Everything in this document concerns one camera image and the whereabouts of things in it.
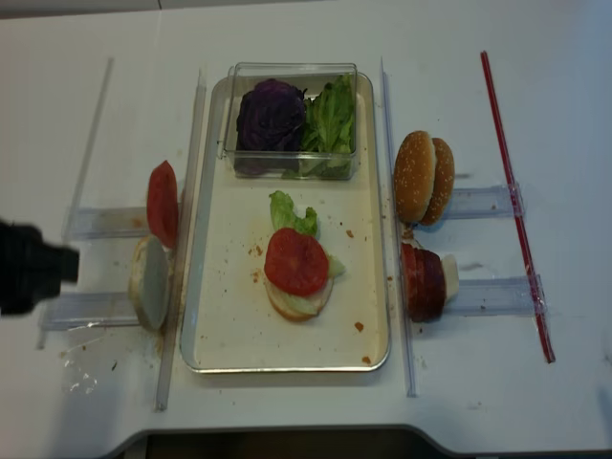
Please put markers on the red plastic rail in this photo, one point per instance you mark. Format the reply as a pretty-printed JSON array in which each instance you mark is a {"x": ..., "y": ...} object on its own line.
[{"x": 536, "y": 291}]

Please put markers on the clear holder upper right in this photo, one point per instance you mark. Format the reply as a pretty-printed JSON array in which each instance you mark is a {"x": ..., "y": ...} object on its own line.
[{"x": 502, "y": 201}]

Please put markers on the bun slice standing left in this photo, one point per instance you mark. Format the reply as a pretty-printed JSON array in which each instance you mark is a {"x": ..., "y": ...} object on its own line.
[{"x": 148, "y": 285}]

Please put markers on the sesame bun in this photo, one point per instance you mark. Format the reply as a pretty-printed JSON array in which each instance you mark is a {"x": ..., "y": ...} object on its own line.
[
  {"x": 413, "y": 176},
  {"x": 443, "y": 183}
]

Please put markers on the clear holder upper left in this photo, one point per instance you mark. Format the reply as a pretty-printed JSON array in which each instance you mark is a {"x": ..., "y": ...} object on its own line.
[{"x": 105, "y": 223}]

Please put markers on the lettuce leaf on bun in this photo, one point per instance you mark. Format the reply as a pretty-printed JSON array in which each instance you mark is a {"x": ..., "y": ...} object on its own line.
[{"x": 283, "y": 215}]

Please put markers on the white cheese slice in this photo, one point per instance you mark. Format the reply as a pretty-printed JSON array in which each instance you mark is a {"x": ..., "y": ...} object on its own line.
[{"x": 451, "y": 277}]

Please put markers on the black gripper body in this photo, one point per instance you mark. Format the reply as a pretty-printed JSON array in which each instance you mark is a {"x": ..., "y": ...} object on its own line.
[{"x": 29, "y": 273}]

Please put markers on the clear rail far left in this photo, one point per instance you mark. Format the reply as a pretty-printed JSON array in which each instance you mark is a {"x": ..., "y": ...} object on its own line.
[{"x": 86, "y": 162}]

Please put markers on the green lettuce in container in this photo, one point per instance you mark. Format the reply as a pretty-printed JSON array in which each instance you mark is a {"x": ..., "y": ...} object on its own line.
[{"x": 329, "y": 127}]

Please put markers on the purple cabbage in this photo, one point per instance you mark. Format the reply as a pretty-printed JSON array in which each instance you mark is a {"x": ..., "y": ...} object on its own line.
[{"x": 270, "y": 121}]

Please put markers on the clear rail right of tray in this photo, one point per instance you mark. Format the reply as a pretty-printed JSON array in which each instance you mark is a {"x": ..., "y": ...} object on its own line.
[{"x": 410, "y": 381}]

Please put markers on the metal serving tray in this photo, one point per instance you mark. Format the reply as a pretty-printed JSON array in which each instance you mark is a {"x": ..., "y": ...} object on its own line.
[{"x": 229, "y": 324}]

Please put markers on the clear rail of tray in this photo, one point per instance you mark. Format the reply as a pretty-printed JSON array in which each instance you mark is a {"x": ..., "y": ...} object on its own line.
[
  {"x": 180, "y": 257},
  {"x": 410, "y": 381}
]

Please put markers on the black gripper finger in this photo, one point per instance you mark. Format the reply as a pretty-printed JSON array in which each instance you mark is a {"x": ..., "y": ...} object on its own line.
[{"x": 61, "y": 264}]

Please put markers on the clear holder lower right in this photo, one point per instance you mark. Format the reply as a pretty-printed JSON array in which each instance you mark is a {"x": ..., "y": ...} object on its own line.
[{"x": 521, "y": 296}]

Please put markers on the clear rail left of tray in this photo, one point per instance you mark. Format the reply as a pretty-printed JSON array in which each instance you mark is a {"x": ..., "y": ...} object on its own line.
[{"x": 180, "y": 257}]

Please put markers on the bottom bun slice on tray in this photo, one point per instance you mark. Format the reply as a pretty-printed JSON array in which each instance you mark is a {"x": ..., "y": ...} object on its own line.
[{"x": 298, "y": 308}]

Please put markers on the clear holder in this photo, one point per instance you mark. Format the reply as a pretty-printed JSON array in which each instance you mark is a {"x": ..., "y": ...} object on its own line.
[
  {"x": 502, "y": 201},
  {"x": 521, "y": 296},
  {"x": 88, "y": 310},
  {"x": 105, "y": 223}
]

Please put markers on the clear plastic container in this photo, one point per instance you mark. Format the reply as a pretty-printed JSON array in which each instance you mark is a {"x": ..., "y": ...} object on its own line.
[{"x": 308, "y": 77}]

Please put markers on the stack of meat patties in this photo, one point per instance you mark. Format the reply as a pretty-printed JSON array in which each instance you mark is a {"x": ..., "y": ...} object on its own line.
[{"x": 424, "y": 283}]

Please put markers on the tomato slice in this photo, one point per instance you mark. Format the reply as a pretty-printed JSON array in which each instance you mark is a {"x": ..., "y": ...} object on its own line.
[
  {"x": 296, "y": 263},
  {"x": 162, "y": 205}
]

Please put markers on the sesame bun top front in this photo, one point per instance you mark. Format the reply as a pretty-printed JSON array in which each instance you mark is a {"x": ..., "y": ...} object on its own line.
[{"x": 413, "y": 176}]

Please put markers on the clear holder lower left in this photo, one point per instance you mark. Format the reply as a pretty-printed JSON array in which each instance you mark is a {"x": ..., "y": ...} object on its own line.
[{"x": 88, "y": 310}]

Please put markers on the sesame bun top rear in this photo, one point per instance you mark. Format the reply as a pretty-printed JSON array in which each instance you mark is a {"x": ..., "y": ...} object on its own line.
[{"x": 443, "y": 183}]

